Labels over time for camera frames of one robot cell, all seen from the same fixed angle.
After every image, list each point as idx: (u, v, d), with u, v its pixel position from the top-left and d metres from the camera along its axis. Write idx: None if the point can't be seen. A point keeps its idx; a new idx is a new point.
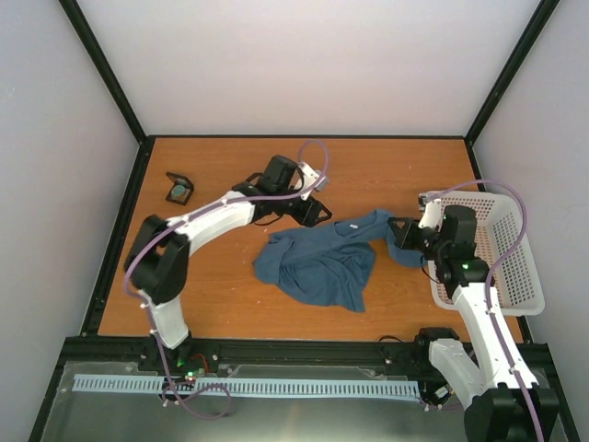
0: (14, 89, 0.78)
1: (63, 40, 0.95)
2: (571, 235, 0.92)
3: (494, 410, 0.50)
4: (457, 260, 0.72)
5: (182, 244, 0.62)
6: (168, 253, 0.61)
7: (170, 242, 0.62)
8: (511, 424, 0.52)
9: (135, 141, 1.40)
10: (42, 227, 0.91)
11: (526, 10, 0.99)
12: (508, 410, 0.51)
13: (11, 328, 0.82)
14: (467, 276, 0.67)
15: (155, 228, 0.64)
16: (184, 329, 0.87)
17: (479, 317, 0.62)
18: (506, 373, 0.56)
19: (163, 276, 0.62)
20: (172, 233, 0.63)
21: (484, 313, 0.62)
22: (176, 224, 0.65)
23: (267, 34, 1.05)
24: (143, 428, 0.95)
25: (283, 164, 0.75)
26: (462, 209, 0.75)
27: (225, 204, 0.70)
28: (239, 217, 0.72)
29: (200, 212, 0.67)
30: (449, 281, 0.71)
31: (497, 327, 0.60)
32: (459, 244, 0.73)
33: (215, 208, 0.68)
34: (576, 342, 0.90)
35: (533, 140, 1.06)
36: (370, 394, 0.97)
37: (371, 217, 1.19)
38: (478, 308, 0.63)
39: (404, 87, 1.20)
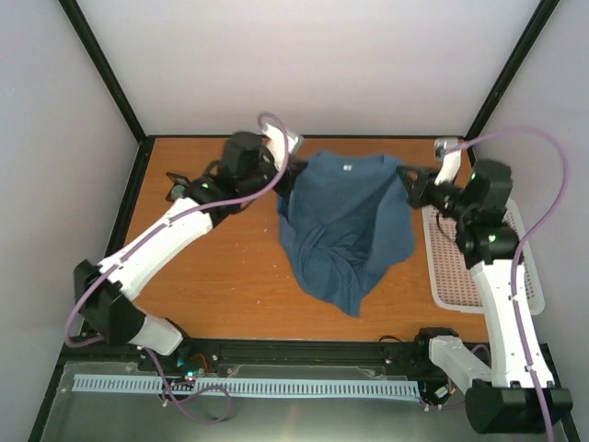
0: (15, 89, 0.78)
1: (63, 40, 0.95)
2: (571, 235, 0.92)
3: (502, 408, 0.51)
4: (482, 227, 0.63)
5: (118, 296, 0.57)
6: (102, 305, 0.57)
7: (104, 293, 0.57)
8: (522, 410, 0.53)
9: (135, 141, 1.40)
10: (42, 226, 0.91)
11: (526, 10, 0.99)
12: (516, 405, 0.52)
13: (12, 327, 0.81)
14: (491, 250, 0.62)
15: (90, 275, 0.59)
16: (178, 333, 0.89)
17: (501, 304, 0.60)
18: (522, 369, 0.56)
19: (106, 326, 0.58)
20: (105, 280, 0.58)
21: (507, 299, 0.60)
22: (109, 268, 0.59)
23: (267, 34, 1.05)
24: (143, 428, 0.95)
25: (238, 151, 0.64)
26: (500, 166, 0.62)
27: (168, 226, 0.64)
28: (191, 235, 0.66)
29: (132, 248, 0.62)
30: (471, 251, 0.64)
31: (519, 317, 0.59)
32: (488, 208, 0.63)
33: (160, 230, 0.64)
34: (576, 343, 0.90)
35: (533, 140, 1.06)
36: (369, 394, 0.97)
37: (375, 163, 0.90)
38: (502, 292, 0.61)
39: (404, 87, 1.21)
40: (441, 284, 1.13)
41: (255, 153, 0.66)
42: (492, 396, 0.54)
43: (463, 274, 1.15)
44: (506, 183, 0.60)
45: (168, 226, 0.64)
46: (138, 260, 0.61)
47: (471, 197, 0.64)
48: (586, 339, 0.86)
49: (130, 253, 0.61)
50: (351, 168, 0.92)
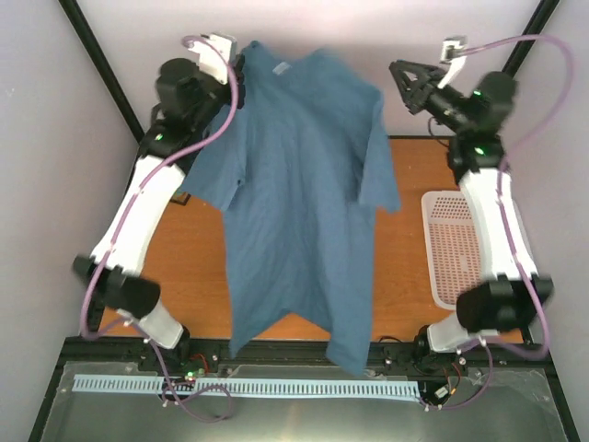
0: (14, 90, 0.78)
1: (62, 40, 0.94)
2: (571, 235, 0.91)
3: (492, 292, 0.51)
4: (470, 144, 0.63)
5: (124, 274, 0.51)
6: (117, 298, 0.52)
7: (110, 277, 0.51)
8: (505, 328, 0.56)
9: (135, 140, 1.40)
10: (40, 226, 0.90)
11: None
12: (505, 286, 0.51)
13: (11, 327, 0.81)
14: (479, 168, 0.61)
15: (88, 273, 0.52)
16: (179, 326, 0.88)
17: (487, 213, 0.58)
18: (509, 263, 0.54)
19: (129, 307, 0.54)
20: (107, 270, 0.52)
21: (495, 203, 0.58)
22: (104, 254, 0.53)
23: None
24: (144, 427, 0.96)
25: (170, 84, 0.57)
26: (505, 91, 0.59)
27: (142, 192, 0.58)
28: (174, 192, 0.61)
29: (118, 224, 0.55)
30: (459, 168, 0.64)
31: (504, 217, 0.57)
32: (482, 122, 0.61)
33: (135, 202, 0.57)
34: (573, 342, 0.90)
35: (532, 140, 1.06)
36: (369, 394, 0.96)
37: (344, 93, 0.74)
38: (489, 196, 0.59)
39: None
40: (441, 284, 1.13)
41: (187, 87, 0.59)
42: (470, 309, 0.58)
43: (463, 274, 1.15)
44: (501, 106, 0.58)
45: (142, 194, 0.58)
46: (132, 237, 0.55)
47: (469, 111, 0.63)
48: (584, 340, 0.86)
49: (116, 234, 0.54)
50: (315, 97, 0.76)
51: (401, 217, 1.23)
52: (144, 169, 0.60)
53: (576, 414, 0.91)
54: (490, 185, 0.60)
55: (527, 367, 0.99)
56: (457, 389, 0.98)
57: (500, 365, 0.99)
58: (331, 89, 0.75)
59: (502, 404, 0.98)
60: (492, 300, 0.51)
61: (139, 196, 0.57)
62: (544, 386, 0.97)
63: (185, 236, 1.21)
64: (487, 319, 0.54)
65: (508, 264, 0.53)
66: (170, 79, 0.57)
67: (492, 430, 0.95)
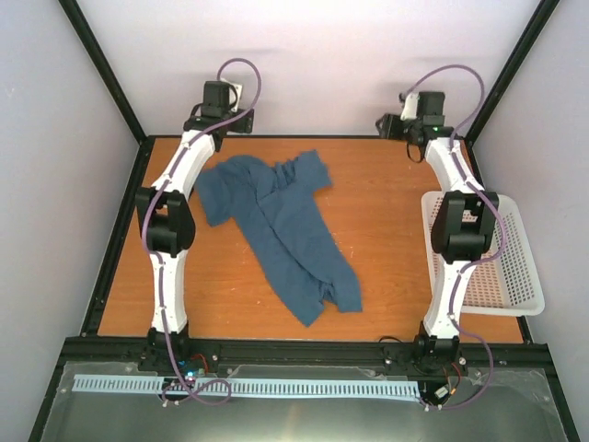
0: (14, 89, 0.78)
1: (63, 40, 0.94)
2: (570, 235, 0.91)
3: (450, 208, 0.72)
4: (430, 129, 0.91)
5: (179, 199, 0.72)
6: (171, 210, 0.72)
7: (169, 200, 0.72)
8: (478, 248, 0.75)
9: (135, 141, 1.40)
10: (40, 226, 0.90)
11: (525, 11, 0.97)
12: (461, 203, 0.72)
13: (11, 327, 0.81)
14: (435, 137, 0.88)
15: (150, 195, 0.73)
16: (184, 315, 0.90)
17: (444, 157, 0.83)
18: (462, 185, 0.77)
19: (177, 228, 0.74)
20: (164, 195, 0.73)
21: (448, 155, 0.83)
22: (163, 184, 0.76)
23: (267, 34, 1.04)
24: (143, 427, 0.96)
25: (216, 89, 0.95)
26: (434, 97, 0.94)
27: (189, 148, 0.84)
28: (204, 152, 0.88)
29: (173, 166, 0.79)
30: (422, 143, 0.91)
31: (456, 161, 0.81)
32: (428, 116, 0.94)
33: (185, 153, 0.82)
34: (573, 341, 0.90)
35: (531, 140, 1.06)
36: (369, 394, 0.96)
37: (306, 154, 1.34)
38: (445, 152, 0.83)
39: (403, 87, 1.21)
40: None
41: (224, 94, 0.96)
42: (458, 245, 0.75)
43: None
44: (435, 97, 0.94)
45: (189, 149, 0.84)
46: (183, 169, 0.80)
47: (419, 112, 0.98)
48: (583, 339, 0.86)
49: (173, 172, 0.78)
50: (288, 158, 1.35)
51: (401, 218, 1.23)
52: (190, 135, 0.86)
53: (576, 414, 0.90)
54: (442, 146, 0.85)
55: (527, 367, 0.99)
56: (457, 389, 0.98)
57: (500, 364, 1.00)
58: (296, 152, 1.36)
59: (501, 404, 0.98)
60: (452, 214, 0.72)
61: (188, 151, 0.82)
62: (544, 386, 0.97)
63: None
64: (447, 236, 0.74)
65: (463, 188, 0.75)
66: (214, 92, 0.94)
67: (492, 430, 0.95)
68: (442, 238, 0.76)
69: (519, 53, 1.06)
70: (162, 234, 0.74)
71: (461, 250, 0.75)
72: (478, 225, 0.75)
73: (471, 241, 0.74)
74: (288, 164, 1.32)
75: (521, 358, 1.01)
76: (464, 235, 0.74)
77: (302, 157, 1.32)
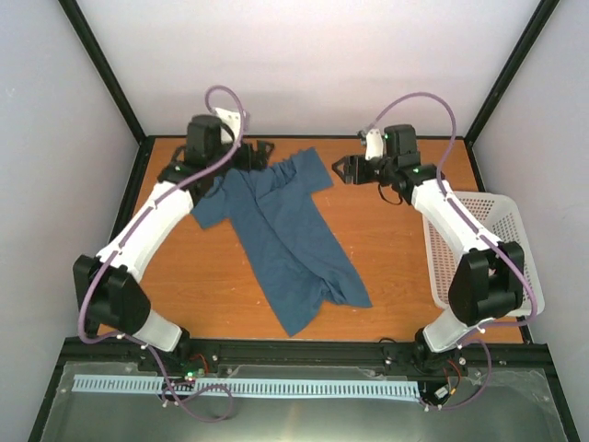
0: (14, 90, 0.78)
1: (63, 40, 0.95)
2: (571, 235, 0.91)
3: (473, 273, 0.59)
4: (408, 169, 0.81)
5: (126, 276, 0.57)
6: (112, 288, 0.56)
7: (111, 277, 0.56)
8: (502, 306, 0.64)
9: (135, 141, 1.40)
10: (40, 226, 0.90)
11: (525, 11, 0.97)
12: (484, 264, 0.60)
13: (10, 327, 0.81)
14: (420, 181, 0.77)
15: (91, 268, 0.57)
16: (177, 327, 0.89)
17: (442, 208, 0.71)
18: (475, 239, 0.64)
19: (118, 308, 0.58)
20: (109, 267, 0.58)
21: (444, 201, 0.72)
22: (109, 255, 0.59)
23: (266, 35, 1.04)
24: (143, 427, 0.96)
25: (202, 128, 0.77)
26: (404, 131, 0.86)
27: (155, 208, 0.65)
28: (173, 217, 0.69)
29: (127, 234, 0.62)
30: (406, 189, 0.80)
31: (456, 208, 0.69)
32: (401, 153, 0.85)
33: (148, 215, 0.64)
34: (574, 342, 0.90)
35: (532, 140, 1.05)
36: (369, 394, 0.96)
37: (300, 157, 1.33)
38: (439, 200, 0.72)
39: (403, 89, 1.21)
40: (441, 284, 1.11)
41: (214, 133, 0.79)
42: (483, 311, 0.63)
43: None
44: (404, 132, 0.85)
45: (155, 210, 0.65)
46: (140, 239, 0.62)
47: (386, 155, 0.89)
48: (584, 339, 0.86)
49: (125, 239, 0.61)
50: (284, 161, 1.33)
51: (401, 218, 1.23)
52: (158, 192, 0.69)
53: (576, 414, 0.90)
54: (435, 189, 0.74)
55: (527, 367, 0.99)
56: (457, 389, 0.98)
57: (500, 365, 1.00)
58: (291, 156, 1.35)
59: (501, 404, 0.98)
60: (476, 280, 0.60)
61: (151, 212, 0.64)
62: (544, 386, 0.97)
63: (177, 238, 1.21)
64: (475, 302, 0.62)
65: (474, 240, 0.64)
66: (198, 132, 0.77)
67: (491, 430, 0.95)
68: (467, 304, 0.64)
69: (519, 53, 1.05)
70: (104, 314, 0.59)
71: (490, 311, 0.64)
72: (500, 277, 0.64)
73: (498, 299, 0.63)
74: (288, 164, 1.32)
75: (522, 358, 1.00)
76: (491, 297, 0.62)
77: (301, 157, 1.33)
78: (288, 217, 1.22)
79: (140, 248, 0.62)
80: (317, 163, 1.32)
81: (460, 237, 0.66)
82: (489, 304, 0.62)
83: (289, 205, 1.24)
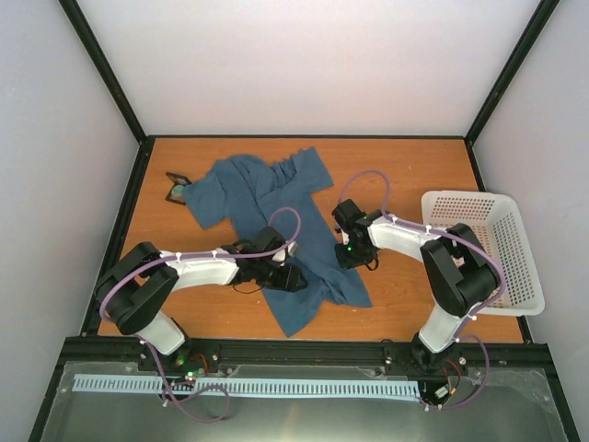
0: (14, 89, 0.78)
1: (63, 40, 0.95)
2: (571, 235, 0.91)
3: (434, 256, 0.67)
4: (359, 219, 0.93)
5: (168, 276, 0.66)
6: (153, 281, 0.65)
7: (157, 274, 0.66)
8: (486, 287, 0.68)
9: (135, 141, 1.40)
10: (40, 225, 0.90)
11: (525, 10, 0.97)
12: (440, 247, 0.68)
13: (11, 326, 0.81)
14: (370, 223, 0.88)
15: (145, 255, 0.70)
16: (181, 334, 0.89)
17: (395, 230, 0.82)
18: (427, 235, 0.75)
19: (136, 303, 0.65)
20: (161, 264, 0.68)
21: (392, 224, 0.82)
22: (168, 256, 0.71)
23: (267, 34, 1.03)
24: (144, 427, 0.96)
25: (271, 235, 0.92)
26: (345, 203, 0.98)
27: (213, 256, 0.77)
28: (223, 272, 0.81)
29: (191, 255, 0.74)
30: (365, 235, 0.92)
31: (400, 225, 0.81)
32: (349, 218, 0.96)
33: (204, 257, 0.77)
34: (574, 341, 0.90)
35: (532, 140, 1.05)
36: (369, 394, 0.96)
37: (301, 157, 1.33)
38: (388, 227, 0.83)
39: (404, 89, 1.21)
40: None
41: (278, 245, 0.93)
42: (471, 296, 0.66)
43: None
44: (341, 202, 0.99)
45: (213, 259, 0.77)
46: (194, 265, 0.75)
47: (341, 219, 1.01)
48: (584, 339, 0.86)
49: (187, 256, 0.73)
50: (284, 161, 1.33)
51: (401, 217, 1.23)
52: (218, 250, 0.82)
53: (577, 414, 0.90)
54: (380, 221, 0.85)
55: (527, 367, 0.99)
56: (457, 389, 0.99)
57: (500, 365, 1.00)
58: (291, 156, 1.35)
59: (501, 404, 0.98)
60: (442, 261, 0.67)
61: (211, 257, 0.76)
62: (545, 386, 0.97)
63: (177, 237, 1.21)
64: (454, 286, 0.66)
65: (427, 237, 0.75)
66: (267, 237, 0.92)
67: (492, 430, 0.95)
68: (449, 294, 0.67)
69: (519, 53, 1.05)
70: (122, 300, 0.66)
71: (475, 295, 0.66)
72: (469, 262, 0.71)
73: (477, 280, 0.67)
74: (288, 164, 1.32)
75: (521, 358, 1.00)
76: (469, 280, 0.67)
77: (301, 157, 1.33)
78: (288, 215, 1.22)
79: (186, 269, 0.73)
80: (317, 162, 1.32)
81: (416, 239, 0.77)
82: (469, 285, 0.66)
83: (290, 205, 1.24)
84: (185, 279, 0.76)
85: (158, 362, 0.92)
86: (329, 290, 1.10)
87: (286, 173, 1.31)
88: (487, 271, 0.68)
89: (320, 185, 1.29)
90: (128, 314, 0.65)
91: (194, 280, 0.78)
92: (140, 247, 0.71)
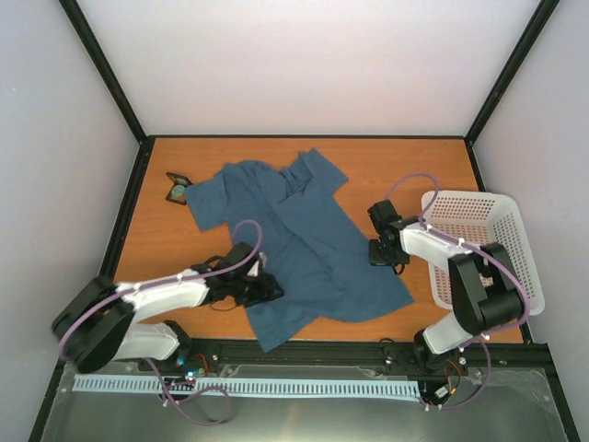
0: (14, 89, 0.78)
1: (63, 40, 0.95)
2: (571, 234, 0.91)
3: (461, 271, 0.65)
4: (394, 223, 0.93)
5: (124, 313, 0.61)
6: (108, 319, 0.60)
7: (116, 308, 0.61)
8: (510, 311, 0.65)
9: (135, 141, 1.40)
10: (41, 225, 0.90)
11: (525, 9, 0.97)
12: (468, 262, 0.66)
13: (11, 325, 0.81)
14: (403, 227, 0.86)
15: (102, 290, 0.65)
16: (174, 338, 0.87)
17: (426, 238, 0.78)
18: (458, 248, 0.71)
19: (92, 343, 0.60)
20: (117, 298, 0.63)
21: (426, 231, 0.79)
22: (126, 289, 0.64)
23: (267, 34, 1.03)
24: (144, 427, 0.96)
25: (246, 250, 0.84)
26: (383, 203, 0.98)
27: (179, 281, 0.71)
28: (190, 296, 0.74)
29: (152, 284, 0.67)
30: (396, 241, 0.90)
31: (434, 233, 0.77)
32: (384, 219, 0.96)
33: (171, 284, 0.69)
34: (574, 341, 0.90)
35: (532, 140, 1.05)
36: (370, 394, 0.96)
37: (308, 159, 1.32)
38: (421, 234, 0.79)
39: (404, 89, 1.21)
40: (442, 283, 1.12)
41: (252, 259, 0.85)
42: (492, 318, 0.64)
43: None
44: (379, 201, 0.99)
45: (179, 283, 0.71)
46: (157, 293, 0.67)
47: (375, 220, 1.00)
48: (583, 339, 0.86)
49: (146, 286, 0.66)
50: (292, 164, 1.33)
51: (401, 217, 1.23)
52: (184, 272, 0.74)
53: (577, 414, 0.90)
54: (414, 226, 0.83)
55: (527, 367, 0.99)
56: (457, 389, 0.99)
57: (500, 365, 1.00)
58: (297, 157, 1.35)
59: (501, 403, 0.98)
60: (467, 277, 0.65)
61: (177, 282, 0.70)
62: (545, 386, 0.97)
63: (178, 238, 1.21)
64: (475, 304, 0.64)
65: (457, 249, 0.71)
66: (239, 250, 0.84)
67: (492, 429, 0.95)
68: (468, 311, 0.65)
69: (520, 53, 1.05)
70: (81, 338, 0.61)
71: (496, 316, 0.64)
72: (498, 283, 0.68)
73: (500, 303, 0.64)
74: (298, 166, 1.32)
75: (521, 358, 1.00)
76: (493, 299, 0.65)
77: (309, 157, 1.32)
78: (290, 215, 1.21)
79: (147, 300, 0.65)
80: (324, 164, 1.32)
81: (444, 250, 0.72)
82: (493, 307, 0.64)
83: (295, 205, 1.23)
84: (147, 310, 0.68)
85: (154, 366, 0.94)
86: (330, 291, 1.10)
87: (292, 174, 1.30)
88: (513, 295, 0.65)
89: (327, 187, 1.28)
90: (85, 354, 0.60)
91: (157, 309, 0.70)
92: (97, 282, 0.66)
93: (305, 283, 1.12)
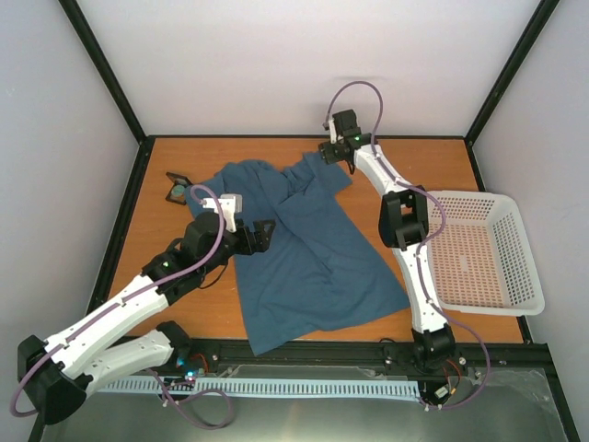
0: (14, 89, 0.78)
1: (63, 40, 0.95)
2: (571, 235, 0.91)
3: (388, 206, 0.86)
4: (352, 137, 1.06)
5: (55, 378, 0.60)
6: (41, 387, 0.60)
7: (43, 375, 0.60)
8: (416, 234, 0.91)
9: (135, 141, 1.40)
10: (41, 226, 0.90)
11: (525, 10, 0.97)
12: (396, 201, 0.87)
13: (12, 326, 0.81)
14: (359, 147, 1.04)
15: (33, 353, 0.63)
16: (167, 346, 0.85)
17: (370, 161, 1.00)
18: (391, 185, 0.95)
19: (42, 405, 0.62)
20: (48, 361, 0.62)
21: (374, 159, 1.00)
22: (54, 348, 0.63)
23: (266, 32, 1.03)
24: (144, 428, 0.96)
25: (199, 231, 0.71)
26: (347, 113, 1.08)
27: (122, 304, 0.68)
28: (146, 310, 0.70)
29: (81, 327, 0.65)
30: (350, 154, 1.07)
31: (382, 166, 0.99)
32: (345, 129, 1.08)
33: (113, 309, 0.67)
34: (574, 342, 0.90)
35: (532, 140, 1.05)
36: (369, 394, 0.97)
37: (311, 159, 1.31)
38: (369, 157, 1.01)
39: (404, 89, 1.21)
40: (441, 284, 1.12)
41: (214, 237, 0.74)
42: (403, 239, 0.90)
43: (463, 274, 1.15)
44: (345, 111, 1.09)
45: (122, 305, 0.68)
46: (96, 332, 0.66)
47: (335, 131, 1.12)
48: (583, 339, 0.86)
49: (77, 333, 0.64)
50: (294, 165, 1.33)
51: None
52: (132, 287, 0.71)
53: (576, 415, 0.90)
54: (366, 150, 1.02)
55: (527, 367, 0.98)
56: (456, 388, 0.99)
57: (500, 364, 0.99)
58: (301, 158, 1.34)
59: (501, 404, 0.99)
60: (391, 212, 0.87)
61: (116, 308, 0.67)
62: (544, 386, 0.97)
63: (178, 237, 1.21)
64: (393, 230, 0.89)
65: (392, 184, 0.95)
66: (197, 234, 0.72)
67: (492, 430, 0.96)
68: (391, 233, 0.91)
69: (520, 53, 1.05)
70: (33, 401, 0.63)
71: (407, 238, 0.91)
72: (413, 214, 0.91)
73: (411, 230, 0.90)
74: (304, 166, 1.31)
75: (522, 358, 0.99)
76: (405, 227, 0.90)
77: (315, 157, 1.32)
78: (290, 215, 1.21)
79: (86, 345, 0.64)
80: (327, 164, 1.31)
81: (384, 181, 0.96)
82: (406, 231, 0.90)
83: (297, 206, 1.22)
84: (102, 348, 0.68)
85: (152, 371, 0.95)
86: (331, 293, 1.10)
87: (294, 174, 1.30)
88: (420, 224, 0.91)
89: (330, 188, 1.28)
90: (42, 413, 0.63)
91: (113, 340, 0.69)
92: (26, 343, 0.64)
93: (305, 283, 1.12)
